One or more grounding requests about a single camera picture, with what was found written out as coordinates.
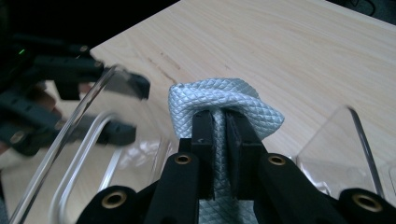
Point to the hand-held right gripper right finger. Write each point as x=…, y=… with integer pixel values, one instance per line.
x=241, y=146

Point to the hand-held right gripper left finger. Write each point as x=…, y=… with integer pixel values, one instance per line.
x=204, y=140

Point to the clear acrylic divided organizer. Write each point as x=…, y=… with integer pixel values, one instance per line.
x=137, y=158

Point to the light blue cleaning cloth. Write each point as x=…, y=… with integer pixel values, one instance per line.
x=218, y=93

